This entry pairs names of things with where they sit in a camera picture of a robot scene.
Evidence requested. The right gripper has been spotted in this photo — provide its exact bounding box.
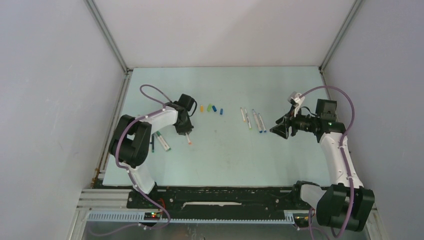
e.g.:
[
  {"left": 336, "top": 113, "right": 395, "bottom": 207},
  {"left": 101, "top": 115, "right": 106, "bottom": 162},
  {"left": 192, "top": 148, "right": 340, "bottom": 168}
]
[{"left": 269, "top": 104, "right": 319, "bottom": 139}]

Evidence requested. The orange cap marker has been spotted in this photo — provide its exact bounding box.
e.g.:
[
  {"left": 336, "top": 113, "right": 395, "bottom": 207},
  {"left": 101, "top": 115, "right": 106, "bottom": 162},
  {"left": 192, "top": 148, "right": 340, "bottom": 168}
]
[{"left": 185, "top": 133, "right": 192, "bottom": 145}]

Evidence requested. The large blue marker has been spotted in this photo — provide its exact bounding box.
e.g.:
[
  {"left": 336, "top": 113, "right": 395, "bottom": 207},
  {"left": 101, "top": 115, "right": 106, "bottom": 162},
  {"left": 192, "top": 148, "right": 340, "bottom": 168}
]
[{"left": 252, "top": 109, "right": 263, "bottom": 133}]

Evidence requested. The light green pen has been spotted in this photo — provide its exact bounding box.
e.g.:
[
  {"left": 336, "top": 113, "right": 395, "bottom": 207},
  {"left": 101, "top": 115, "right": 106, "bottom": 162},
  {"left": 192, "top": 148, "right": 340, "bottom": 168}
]
[{"left": 244, "top": 108, "right": 252, "bottom": 130}]

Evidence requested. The yellow pen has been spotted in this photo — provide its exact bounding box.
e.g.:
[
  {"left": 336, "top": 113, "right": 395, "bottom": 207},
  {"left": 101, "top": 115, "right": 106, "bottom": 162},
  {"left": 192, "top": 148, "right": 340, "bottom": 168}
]
[{"left": 240, "top": 107, "right": 247, "bottom": 123}]

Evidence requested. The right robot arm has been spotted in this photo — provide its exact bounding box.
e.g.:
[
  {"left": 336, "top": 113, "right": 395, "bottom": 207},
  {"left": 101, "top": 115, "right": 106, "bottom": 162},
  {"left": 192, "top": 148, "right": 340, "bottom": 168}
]
[{"left": 269, "top": 97, "right": 375, "bottom": 232}]

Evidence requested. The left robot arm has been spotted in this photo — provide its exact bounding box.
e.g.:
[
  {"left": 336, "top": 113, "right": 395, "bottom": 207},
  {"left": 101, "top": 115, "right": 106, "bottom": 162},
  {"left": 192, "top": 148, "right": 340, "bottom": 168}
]
[{"left": 108, "top": 94, "right": 197, "bottom": 208}]

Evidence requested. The green cap marker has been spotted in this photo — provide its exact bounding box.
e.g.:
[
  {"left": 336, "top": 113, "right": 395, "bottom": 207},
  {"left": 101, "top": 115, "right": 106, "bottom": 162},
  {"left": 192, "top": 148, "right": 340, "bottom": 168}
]
[{"left": 156, "top": 131, "right": 171, "bottom": 152}]

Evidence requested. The right controller board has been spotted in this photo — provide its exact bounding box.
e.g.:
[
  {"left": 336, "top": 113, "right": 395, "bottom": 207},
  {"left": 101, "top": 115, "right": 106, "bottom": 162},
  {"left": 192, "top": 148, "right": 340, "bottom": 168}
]
[{"left": 294, "top": 216, "right": 309, "bottom": 225}]

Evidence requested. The controller board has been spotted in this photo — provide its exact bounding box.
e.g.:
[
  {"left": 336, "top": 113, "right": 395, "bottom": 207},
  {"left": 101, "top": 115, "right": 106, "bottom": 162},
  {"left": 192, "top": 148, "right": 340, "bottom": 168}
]
[
  {"left": 143, "top": 212, "right": 162, "bottom": 221},
  {"left": 294, "top": 216, "right": 309, "bottom": 225}
]

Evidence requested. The left controller board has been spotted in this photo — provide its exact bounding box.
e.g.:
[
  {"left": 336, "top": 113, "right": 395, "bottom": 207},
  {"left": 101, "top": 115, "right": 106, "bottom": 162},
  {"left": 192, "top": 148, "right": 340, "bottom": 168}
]
[{"left": 143, "top": 212, "right": 162, "bottom": 221}]

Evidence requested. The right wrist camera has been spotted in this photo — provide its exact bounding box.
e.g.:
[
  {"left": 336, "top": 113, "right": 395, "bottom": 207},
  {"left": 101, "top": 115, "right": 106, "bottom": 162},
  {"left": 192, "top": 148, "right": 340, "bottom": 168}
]
[{"left": 287, "top": 91, "right": 305, "bottom": 117}]

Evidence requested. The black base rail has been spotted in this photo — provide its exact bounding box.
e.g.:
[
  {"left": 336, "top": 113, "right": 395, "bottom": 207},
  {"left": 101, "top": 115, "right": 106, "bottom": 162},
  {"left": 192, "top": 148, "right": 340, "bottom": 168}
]
[{"left": 126, "top": 186, "right": 310, "bottom": 220}]

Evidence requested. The white cable duct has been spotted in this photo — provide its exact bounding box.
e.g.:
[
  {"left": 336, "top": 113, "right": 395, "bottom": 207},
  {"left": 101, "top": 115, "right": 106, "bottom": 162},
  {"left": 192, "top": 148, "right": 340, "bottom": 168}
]
[{"left": 86, "top": 211, "right": 295, "bottom": 225}]

